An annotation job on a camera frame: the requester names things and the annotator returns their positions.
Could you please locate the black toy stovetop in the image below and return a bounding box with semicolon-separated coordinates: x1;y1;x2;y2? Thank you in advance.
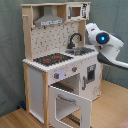
34;53;71;66

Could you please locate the toy microwave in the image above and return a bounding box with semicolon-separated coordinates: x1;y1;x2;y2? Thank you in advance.
67;3;90;21

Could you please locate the black toy faucet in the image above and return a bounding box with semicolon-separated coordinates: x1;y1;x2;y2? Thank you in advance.
67;33;82;49

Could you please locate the white oven door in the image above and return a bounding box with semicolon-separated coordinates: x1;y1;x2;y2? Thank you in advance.
49;86;92;128

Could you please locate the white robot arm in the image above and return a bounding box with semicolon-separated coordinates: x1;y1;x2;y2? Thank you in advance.
86;23;128;70

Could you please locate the right red stove knob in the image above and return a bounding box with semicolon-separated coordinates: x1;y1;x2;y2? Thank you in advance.
71;66;78;73

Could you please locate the left red stove knob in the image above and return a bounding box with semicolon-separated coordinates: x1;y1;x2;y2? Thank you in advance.
54;73;60;79

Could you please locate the white dishwasher door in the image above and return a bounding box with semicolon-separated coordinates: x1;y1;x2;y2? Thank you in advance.
80;56;101;100

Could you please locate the silver toy sink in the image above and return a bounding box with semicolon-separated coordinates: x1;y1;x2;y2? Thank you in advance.
65;47;95;56

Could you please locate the wooden toy kitchen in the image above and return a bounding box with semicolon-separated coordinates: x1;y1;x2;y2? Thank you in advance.
22;2;97;128

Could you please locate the grey range hood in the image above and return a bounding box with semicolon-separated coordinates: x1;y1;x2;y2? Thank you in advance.
35;5;64;27

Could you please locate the red stove knob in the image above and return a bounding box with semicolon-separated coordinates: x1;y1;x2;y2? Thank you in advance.
71;66;78;73
54;73;60;79

